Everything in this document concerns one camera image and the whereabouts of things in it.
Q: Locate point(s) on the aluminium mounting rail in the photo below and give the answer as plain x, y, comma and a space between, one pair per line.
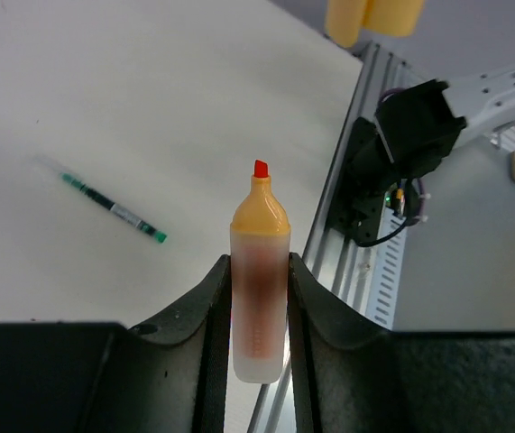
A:
366, 280

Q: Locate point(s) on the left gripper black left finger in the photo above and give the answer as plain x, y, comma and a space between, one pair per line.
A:
165, 374

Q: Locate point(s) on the white slotted cable duct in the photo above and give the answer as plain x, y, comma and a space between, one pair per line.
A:
386, 273

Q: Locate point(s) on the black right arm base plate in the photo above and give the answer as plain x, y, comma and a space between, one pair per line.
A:
365, 203

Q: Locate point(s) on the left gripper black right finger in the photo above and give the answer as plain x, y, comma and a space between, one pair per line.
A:
352, 375

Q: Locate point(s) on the orange highlighter cap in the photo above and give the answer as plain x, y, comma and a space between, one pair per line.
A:
345, 19

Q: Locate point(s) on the orange highlighter pen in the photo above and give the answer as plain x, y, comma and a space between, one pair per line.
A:
259, 251

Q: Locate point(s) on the green gel pen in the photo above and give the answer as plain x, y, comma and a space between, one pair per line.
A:
129, 217

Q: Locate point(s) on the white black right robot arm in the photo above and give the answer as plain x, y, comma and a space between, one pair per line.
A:
412, 131

